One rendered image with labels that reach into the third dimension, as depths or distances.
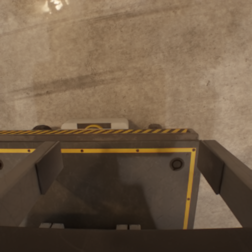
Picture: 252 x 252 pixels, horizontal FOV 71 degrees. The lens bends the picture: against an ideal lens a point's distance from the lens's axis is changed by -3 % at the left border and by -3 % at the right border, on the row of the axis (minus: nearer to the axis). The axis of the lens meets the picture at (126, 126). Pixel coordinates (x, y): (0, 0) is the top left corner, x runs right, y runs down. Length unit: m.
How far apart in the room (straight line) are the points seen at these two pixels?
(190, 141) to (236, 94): 0.45
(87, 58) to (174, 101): 0.42
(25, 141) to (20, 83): 0.40
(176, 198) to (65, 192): 0.35
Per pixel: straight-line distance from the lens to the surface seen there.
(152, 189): 0.59
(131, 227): 0.67
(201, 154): 0.16
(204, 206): 1.13
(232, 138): 0.98
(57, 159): 0.16
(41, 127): 0.81
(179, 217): 0.68
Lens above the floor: 0.80
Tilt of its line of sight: 74 degrees down
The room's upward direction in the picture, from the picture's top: 175 degrees counter-clockwise
